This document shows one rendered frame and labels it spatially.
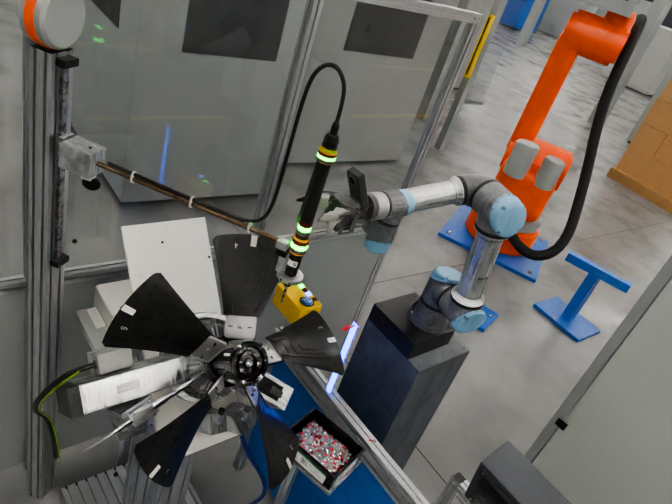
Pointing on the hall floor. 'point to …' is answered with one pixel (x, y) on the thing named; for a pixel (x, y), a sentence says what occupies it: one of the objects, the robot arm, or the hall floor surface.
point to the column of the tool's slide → (40, 128)
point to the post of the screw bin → (286, 486)
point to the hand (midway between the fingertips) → (311, 206)
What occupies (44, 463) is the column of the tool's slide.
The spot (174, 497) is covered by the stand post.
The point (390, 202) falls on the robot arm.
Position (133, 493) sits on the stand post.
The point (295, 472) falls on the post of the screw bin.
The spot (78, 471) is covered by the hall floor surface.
